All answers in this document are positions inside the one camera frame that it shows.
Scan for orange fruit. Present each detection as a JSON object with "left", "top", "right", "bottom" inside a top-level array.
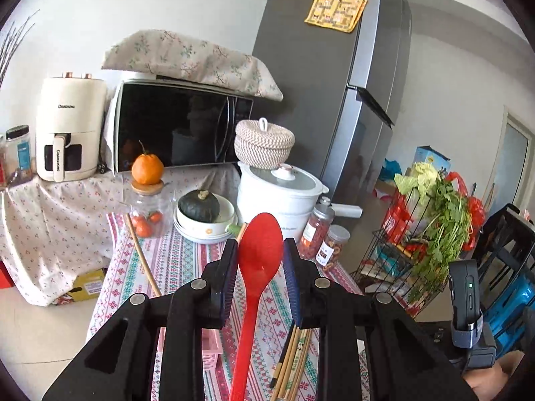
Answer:
[{"left": 131, "top": 141, "right": 165, "bottom": 185}]

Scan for dark green pumpkin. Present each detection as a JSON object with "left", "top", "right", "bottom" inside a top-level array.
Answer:
[{"left": 178, "top": 189, "right": 221, "bottom": 222}]

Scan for bundle of wooden chopsticks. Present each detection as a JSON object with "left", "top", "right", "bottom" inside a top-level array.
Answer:
[{"left": 274, "top": 325, "right": 312, "bottom": 401}]

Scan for white electric pot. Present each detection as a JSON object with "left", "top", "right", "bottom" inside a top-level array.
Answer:
[{"left": 236, "top": 161, "right": 364, "bottom": 244}]

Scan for glass door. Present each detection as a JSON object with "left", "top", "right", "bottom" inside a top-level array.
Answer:
[{"left": 484, "top": 108, "right": 535, "bottom": 219}]

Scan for floral cabinet cloth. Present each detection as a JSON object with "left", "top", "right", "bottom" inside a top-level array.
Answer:
[{"left": 0, "top": 163, "right": 240, "bottom": 306}]

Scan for tall jar of red chili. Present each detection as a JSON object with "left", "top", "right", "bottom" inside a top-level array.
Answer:
[{"left": 299, "top": 203, "right": 336, "bottom": 258}]

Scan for pink plastic utensil basket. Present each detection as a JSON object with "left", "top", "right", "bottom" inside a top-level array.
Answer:
[{"left": 156, "top": 328, "right": 223, "bottom": 372}]

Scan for black chair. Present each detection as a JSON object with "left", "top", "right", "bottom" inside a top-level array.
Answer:
[{"left": 472, "top": 203, "right": 535, "bottom": 285}]

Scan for woven lidded basket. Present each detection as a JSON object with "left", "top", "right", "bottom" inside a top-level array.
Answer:
[{"left": 234, "top": 118, "right": 296, "bottom": 171}]

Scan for white air fryer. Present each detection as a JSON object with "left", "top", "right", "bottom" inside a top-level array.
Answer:
[{"left": 35, "top": 73, "right": 109, "bottom": 183}]

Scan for long brown wooden chopstick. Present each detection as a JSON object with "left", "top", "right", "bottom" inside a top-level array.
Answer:
[{"left": 126, "top": 214, "right": 163, "bottom": 298}]

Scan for red plastic spoon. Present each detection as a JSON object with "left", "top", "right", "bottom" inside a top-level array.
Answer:
[{"left": 228, "top": 212, "right": 285, "bottom": 401}]

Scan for clear jar with dark lid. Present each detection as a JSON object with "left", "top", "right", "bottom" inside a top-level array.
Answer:
[{"left": 4, "top": 125, "right": 34, "bottom": 185}]

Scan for black chopstick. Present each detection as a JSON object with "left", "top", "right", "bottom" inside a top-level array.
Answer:
[{"left": 269, "top": 326, "right": 297, "bottom": 389}]

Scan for white ceramic bowl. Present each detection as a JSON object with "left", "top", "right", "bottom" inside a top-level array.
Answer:
[{"left": 173, "top": 196, "right": 239, "bottom": 244}]

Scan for grey refrigerator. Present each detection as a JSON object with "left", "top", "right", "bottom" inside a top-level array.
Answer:
[{"left": 251, "top": 0, "right": 413, "bottom": 210}]

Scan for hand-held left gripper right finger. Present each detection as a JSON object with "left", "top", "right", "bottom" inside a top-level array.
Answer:
[{"left": 283, "top": 237, "right": 479, "bottom": 401}]

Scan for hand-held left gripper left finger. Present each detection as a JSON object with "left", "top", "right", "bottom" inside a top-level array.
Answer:
[{"left": 42, "top": 238, "right": 240, "bottom": 401}]

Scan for bunch of leafy greens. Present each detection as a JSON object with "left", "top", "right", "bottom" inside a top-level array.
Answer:
[{"left": 407, "top": 170, "right": 474, "bottom": 302}]

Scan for black wire rack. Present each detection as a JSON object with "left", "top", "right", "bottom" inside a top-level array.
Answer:
[{"left": 350, "top": 184, "right": 474, "bottom": 315}]

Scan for patterned striped tablecloth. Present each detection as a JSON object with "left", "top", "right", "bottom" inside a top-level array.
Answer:
[{"left": 86, "top": 211, "right": 373, "bottom": 401}]

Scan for short jar of dried fruit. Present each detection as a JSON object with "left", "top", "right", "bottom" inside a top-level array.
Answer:
[{"left": 316, "top": 225, "right": 351, "bottom": 268}]

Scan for blue cardboard box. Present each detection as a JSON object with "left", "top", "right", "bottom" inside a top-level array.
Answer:
[{"left": 414, "top": 146, "right": 452, "bottom": 175}]

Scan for dried branches in vase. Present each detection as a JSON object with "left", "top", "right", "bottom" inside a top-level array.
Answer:
[{"left": 0, "top": 10, "right": 39, "bottom": 89}]

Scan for yellow cardboard box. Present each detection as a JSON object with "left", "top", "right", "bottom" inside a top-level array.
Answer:
[{"left": 58, "top": 267, "right": 108, "bottom": 304}]

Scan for red plastic bag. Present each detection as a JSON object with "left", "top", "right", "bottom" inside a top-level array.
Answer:
[{"left": 382, "top": 171, "right": 486, "bottom": 252}]

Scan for glass jar with wooden lid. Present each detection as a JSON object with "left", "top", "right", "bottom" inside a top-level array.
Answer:
[{"left": 123, "top": 179, "right": 175, "bottom": 240}]

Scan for blue plastic stool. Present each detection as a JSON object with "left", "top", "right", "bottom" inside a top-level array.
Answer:
[{"left": 480, "top": 275, "right": 535, "bottom": 348}]

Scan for floral microwave cover cloth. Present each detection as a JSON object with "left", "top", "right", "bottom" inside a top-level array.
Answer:
[{"left": 101, "top": 29, "right": 284, "bottom": 102}]

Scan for black microwave oven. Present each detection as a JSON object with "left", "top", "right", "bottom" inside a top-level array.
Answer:
[{"left": 104, "top": 77, "right": 256, "bottom": 174}]

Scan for napa cabbage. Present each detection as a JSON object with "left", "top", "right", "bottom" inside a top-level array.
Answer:
[{"left": 394, "top": 161, "right": 440, "bottom": 202}]

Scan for person's right hand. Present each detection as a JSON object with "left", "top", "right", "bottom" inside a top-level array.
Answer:
[{"left": 462, "top": 350, "right": 526, "bottom": 400}]

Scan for red box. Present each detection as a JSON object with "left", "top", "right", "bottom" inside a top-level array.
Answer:
[{"left": 0, "top": 259, "right": 14, "bottom": 290}]

